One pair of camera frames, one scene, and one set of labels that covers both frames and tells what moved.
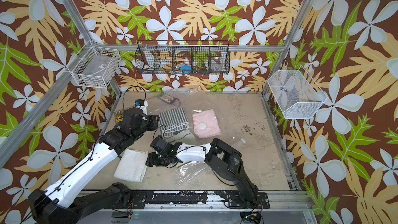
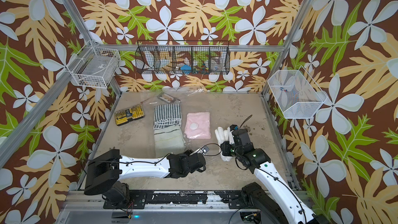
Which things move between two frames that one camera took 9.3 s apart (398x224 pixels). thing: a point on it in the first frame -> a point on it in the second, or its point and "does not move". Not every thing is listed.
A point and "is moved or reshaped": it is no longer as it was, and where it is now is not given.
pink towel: [206, 124] is moved or reshaped
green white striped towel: [173, 121] is moved or reshaped
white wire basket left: [94, 67] does not move
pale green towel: [183, 137] is moved or reshaped
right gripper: [151, 160] -> [226, 145]
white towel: [132, 165] is moved or reshaped
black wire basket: [182, 57] does not move
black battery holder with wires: [169, 99] does not move
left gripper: [152, 121] -> [187, 154]
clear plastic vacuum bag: [190, 116] is moved or reshaped
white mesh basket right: [296, 94] does not move
